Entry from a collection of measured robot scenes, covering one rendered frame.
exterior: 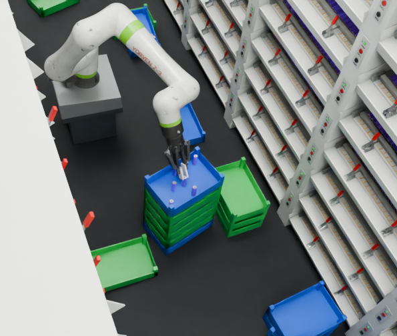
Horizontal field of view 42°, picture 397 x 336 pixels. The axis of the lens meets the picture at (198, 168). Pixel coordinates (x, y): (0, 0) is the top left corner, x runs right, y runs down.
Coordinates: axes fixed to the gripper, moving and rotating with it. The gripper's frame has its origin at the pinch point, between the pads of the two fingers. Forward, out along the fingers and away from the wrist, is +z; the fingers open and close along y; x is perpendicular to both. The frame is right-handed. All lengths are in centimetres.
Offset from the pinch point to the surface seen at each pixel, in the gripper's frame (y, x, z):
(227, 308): 7, 25, 66
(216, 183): -10.6, 9.1, 8.3
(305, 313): -18, 51, 69
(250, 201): -32.9, 2.2, 37.2
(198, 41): -87, -101, -5
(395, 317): -29, 91, 45
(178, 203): 7.6, 3.7, 11.3
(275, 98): -64, -6, -6
